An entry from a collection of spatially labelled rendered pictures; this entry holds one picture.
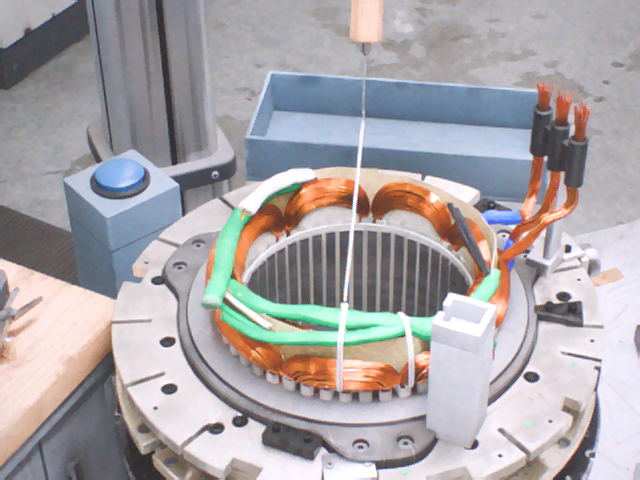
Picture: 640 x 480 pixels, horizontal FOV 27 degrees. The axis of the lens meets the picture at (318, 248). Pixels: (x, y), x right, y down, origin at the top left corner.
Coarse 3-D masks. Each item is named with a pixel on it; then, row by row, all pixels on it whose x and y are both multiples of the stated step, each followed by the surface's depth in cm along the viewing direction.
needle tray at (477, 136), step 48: (288, 96) 116; (336, 96) 116; (384, 96) 115; (432, 96) 114; (480, 96) 113; (528, 96) 113; (288, 144) 107; (336, 144) 106; (384, 144) 113; (432, 144) 113; (480, 144) 113; (528, 144) 113; (480, 192) 107
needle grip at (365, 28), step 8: (352, 0) 71; (360, 0) 71; (368, 0) 71; (376, 0) 71; (352, 8) 71; (360, 8) 71; (368, 8) 71; (376, 8) 71; (352, 16) 71; (360, 16) 71; (368, 16) 71; (376, 16) 71; (352, 24) 72; (360, 24) 71; (368, 24) 71; (376, 24) 71; (352, 32) 72; (360, 32) 71; (368, 32) 71; (376, 32) 71; (352, 40) 72; (360, 40) 71; (368, 40) 71; (376, 40) 72
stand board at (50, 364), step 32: (32, 288) 93; (64, 288) 92; (32, 320) 90; (64, 320) 90; (96, 320) 90; (32, 352) 87; (64, 352) 87; (96, 352) 89; (0, 384) 85; (32, 384) 85; (64, 384) 87; (0, 416) 83; (32, 416) 84; (0, 448) 82
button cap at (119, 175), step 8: (112, 160) 109; (120, 160) 108; (128, 160) 108; (104, 168) 108; (112, 168) 107; (120, 168) 107; (128, 168) 107; (136, 168) 107; (96, 176) 107; (104, 176) 107; (112, 176) 107; (120, 176) 107; (128, 176) 107; (136, 176) 107; (96, 184) 107; (104, 184) 106; (112, 184) 106; (120, 184) 106; (128, 184) 106; (136, 184) 107
